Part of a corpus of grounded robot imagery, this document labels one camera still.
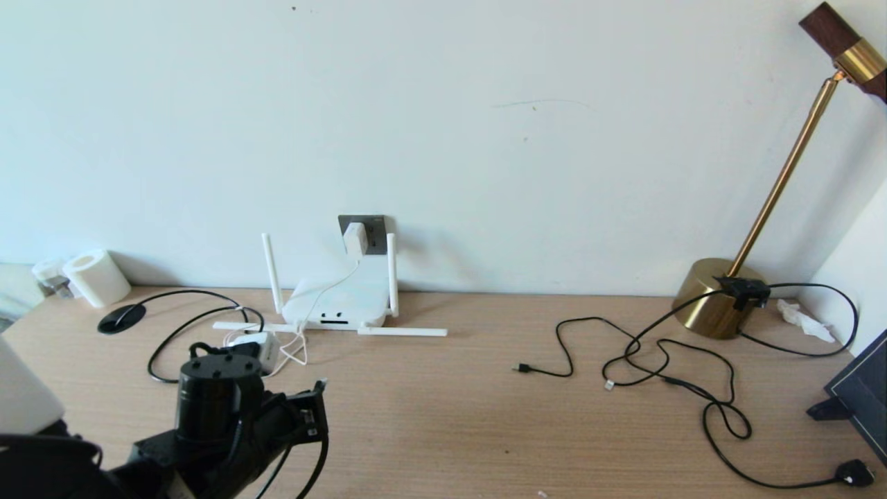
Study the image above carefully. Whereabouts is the black ethernet cable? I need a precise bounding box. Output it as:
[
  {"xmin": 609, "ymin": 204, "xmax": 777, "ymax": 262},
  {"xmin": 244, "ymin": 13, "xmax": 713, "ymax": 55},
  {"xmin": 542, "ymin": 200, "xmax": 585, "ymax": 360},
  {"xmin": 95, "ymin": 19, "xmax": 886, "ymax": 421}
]
[{"xmin": 128, "ymin": 288, "xmax": 330, "ymax": 389}]

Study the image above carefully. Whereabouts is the black cable with silver connector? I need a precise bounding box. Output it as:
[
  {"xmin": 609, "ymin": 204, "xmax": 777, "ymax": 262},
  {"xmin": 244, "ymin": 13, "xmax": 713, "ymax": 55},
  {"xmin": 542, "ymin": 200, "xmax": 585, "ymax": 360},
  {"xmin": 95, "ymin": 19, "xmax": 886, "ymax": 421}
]
[{"xmin": 601, "ymin": 290, "xmax": 735, "ymax": 392}]

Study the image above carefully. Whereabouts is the crumpled white tissue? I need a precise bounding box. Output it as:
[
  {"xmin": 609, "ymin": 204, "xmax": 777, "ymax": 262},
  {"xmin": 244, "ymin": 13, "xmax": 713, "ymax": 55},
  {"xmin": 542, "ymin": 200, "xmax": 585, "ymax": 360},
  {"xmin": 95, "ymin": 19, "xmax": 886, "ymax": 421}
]
[{"xmin": 776, "ymin": 298, "xmax": 837, "ymax": 344}]

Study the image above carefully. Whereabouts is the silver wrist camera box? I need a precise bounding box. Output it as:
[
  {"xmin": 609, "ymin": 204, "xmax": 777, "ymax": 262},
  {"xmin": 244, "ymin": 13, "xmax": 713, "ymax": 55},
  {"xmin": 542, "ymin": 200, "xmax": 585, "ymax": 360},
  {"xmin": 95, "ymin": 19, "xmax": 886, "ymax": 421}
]
[{"xmin": 229, "ymin": 331, "xmax": 281, "ymax": 376}]

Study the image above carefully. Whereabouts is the black clip on lamp base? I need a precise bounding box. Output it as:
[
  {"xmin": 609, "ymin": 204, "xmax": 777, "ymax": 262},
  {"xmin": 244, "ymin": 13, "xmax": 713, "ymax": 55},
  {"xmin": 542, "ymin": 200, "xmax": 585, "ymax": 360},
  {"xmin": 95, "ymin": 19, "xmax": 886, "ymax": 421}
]
[{"xmin": 714, "ymin": 276, "xmax": 771, "ymax": 311}]

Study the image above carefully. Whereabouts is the brass desk lamp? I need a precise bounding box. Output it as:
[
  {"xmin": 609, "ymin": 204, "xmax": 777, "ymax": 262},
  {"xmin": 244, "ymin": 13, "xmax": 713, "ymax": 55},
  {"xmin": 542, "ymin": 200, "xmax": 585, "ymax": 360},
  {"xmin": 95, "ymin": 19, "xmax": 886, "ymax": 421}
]
[{"xmin": 671, "ymin": 0, "xmax": 887, "ymax": 340}]

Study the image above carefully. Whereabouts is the white toilet paper roll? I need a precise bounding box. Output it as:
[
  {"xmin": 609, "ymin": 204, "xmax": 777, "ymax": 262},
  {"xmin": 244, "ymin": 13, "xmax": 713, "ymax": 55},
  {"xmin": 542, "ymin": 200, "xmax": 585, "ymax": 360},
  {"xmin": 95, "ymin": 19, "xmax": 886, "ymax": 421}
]
[{"xmin": 62, "ymin": 249, "xmax": 131, "ymax": 308}]

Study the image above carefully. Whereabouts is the white router with antennas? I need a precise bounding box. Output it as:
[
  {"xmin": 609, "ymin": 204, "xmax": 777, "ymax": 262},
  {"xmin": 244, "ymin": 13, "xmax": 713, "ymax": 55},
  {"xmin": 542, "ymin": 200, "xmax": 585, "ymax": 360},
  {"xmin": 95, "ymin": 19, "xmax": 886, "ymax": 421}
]
[{"xmin": 211, "ymin": 233, "xmax": 448, "ymax": 338}]

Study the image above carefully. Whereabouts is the black standing frame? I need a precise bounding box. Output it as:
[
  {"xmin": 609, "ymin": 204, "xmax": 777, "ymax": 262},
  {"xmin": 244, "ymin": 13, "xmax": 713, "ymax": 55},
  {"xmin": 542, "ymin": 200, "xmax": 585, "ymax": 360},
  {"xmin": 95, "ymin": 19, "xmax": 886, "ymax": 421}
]
[{"xmin": 806, "ymin": 329, "xmax": 887, "ymax": 466}]

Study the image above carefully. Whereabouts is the black lamp power cord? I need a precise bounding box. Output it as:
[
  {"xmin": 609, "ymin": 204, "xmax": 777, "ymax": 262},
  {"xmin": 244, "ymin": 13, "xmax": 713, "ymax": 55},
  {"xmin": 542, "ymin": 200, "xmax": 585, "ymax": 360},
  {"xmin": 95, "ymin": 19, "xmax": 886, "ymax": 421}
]
[{"xmin": 662, "ymin": 283, "xmax": 875, "ymax": 490}]

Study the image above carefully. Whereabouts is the small clear container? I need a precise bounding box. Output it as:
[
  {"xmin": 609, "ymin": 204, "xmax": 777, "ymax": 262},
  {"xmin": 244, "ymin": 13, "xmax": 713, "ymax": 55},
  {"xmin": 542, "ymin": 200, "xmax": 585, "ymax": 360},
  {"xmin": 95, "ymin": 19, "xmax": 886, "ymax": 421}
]
[{"xmin": 30, "ymin": 260, "xmax": 70, "ymax": 299}]

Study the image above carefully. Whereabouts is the grey wall socket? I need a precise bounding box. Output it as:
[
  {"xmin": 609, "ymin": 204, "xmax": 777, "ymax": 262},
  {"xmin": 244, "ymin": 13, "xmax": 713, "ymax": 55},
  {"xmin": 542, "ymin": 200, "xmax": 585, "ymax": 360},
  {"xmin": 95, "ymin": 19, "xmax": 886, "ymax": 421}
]
[{"xmin": 338, "ymin": 215, "xmax": 386, "ymax": 256}]

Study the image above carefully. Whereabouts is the black USB cable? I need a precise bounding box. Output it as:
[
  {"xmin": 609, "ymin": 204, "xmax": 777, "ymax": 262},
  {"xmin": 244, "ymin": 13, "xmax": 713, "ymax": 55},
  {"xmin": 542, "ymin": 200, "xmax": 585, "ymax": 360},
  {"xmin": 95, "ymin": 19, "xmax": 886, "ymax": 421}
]
[{"xmin": 511, "ymin": 317, "xmax": 669, "ymax": 378}]

